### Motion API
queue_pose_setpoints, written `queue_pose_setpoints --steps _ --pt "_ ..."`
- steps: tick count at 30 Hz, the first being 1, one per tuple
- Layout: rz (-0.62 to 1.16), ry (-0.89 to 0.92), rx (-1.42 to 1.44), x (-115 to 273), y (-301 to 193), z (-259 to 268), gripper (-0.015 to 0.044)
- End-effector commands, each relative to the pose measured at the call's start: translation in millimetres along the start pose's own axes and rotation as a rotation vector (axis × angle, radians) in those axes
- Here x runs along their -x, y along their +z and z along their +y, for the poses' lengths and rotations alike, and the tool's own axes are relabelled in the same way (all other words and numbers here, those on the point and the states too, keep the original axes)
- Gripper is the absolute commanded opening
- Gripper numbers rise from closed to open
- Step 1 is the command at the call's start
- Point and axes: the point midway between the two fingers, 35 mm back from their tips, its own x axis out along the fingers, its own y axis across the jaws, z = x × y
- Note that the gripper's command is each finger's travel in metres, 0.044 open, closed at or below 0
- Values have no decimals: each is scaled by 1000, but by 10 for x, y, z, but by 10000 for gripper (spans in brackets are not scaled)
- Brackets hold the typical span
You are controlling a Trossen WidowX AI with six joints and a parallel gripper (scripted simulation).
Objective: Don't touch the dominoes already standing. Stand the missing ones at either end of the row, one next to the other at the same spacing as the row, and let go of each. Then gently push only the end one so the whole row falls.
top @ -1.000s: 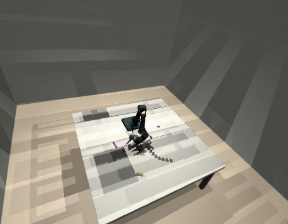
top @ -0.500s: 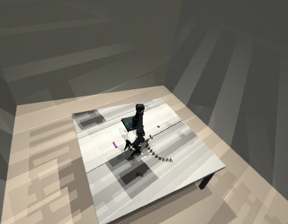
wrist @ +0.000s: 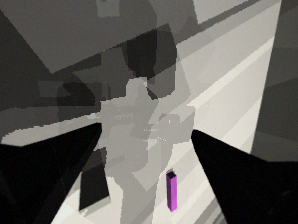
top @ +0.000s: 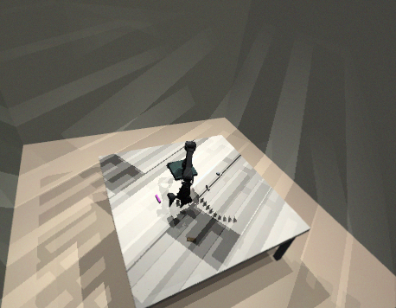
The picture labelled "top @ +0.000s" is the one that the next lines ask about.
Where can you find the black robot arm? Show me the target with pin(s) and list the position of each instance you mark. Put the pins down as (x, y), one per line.
(187, 175)

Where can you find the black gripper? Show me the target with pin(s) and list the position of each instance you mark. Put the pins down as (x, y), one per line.
(172, 197)

